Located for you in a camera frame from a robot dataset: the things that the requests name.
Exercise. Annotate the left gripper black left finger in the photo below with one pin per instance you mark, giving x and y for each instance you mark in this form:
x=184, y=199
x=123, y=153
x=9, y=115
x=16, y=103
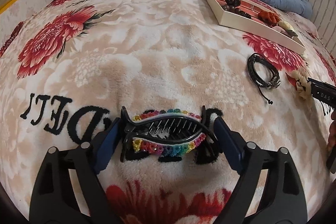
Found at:
x=67, y=188

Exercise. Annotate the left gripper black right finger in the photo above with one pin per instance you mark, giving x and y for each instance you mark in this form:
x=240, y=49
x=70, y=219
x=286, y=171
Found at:
x=268, y=190

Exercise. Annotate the cream braided scrunchie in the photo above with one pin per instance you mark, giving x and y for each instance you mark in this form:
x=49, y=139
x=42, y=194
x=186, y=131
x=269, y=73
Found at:
x=301, y=83

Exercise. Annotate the cream shell hair clip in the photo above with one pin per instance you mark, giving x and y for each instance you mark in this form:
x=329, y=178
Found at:
x=288, y=28

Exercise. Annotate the red fabric scrunchie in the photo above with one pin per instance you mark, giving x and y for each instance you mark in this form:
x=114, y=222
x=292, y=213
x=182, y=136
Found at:
x=270, y=18

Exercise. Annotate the rainbow rhinestone fish hair clip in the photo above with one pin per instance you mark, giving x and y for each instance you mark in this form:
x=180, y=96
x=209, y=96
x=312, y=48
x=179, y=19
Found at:
x=169, y=135

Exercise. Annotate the small black claw hair clip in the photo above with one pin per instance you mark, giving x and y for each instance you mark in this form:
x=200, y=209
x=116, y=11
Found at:
x=234, y=3

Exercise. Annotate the person's right hand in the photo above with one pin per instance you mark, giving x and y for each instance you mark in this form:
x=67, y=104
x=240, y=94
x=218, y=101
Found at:
x=330, y=163

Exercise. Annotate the tray with brick pattern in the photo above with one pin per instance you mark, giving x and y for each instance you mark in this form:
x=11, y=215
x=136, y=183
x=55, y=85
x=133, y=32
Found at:
x=253, y=25

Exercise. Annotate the floral plush bed blanket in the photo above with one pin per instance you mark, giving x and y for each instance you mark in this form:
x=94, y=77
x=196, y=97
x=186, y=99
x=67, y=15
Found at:
x=69, y=66

